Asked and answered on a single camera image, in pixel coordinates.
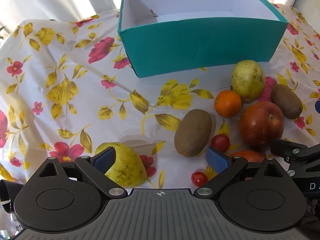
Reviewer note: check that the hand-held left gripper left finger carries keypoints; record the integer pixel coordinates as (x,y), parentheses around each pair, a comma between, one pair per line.
(105,158)

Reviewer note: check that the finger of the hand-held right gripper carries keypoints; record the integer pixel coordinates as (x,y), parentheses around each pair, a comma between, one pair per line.
(287,147)

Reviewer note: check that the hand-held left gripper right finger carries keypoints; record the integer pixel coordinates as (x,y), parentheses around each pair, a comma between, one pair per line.
(217,160)

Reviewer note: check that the yellow-green speckled pear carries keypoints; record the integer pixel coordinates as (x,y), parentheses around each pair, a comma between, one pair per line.
(127,170)
(247,80)

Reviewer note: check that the teal cardboard box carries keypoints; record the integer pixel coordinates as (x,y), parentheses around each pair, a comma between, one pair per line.
(187,45)

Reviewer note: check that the red cherry tomato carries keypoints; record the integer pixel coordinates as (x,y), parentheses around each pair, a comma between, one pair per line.
(220,142)
(199,178)

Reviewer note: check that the large orange-red tomato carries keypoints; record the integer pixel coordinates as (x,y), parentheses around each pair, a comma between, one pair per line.
(247,155)

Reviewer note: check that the red apple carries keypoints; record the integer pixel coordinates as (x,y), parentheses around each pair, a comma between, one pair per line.
(261,125)

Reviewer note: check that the brown kiwi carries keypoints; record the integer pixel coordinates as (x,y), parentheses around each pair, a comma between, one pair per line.
(286,101)
(192,132)

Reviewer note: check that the orange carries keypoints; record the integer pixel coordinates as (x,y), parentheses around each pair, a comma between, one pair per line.
(228,103)

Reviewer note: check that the black cylindrical object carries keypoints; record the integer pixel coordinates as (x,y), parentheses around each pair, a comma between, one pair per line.
(7,192)

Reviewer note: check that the floral white tablecloth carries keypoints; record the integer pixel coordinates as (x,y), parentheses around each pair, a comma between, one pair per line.
(62,62)

